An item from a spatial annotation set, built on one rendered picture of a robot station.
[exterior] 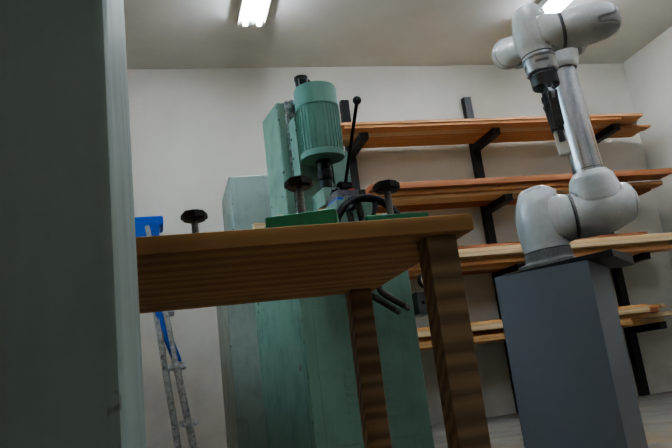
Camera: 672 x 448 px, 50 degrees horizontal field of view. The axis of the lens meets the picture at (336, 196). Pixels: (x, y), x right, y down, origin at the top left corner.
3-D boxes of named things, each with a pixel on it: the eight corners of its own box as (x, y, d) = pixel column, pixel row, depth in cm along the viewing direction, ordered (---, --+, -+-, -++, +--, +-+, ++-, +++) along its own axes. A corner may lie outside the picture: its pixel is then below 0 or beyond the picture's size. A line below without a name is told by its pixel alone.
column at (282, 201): (292, 268, 291) (274, 102, 310) (276, 278, 311) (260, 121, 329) (343, 265, 300) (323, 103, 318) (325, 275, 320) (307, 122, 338)
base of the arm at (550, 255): (586, 263, 248) (582, 247, 250) (573, 259, 229) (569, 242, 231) (534, 275, 256) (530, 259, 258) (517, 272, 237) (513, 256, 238)
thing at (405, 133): (361, 441, 431) (315, 71, 492) (339, 438, 483) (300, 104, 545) (740, 386, 498) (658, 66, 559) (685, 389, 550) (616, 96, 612)
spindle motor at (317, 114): (309, 153, 279) (301, 78, 287) (295, 167, 294) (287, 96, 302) (351, 153, 285) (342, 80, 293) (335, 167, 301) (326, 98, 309)
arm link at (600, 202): (573, 243, 249) (639, 230, 247) (581, 236, 234) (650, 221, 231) (519, 41, 268) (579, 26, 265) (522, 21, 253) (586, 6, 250)
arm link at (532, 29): (520, 52, 198) (569, 40, 196) (506, 2, 202) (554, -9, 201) (517, 68, 208) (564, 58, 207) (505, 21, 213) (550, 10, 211)
